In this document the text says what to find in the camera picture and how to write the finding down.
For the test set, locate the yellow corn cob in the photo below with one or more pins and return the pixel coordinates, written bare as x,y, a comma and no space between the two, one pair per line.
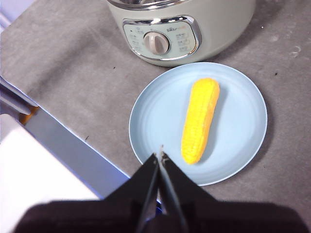
199,121

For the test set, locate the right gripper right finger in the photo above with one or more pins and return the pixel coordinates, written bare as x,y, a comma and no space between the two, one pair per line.
184,187

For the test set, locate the aluminium profile frame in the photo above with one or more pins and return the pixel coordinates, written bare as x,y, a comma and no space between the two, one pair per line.
14,97

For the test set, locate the blue round plate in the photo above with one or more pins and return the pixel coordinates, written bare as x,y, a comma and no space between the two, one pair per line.
158,116

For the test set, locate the pale green electric steamer pot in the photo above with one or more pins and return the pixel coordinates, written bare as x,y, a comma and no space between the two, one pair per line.
218,36

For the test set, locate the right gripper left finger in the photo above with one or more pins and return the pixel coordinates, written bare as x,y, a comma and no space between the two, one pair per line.
136,184

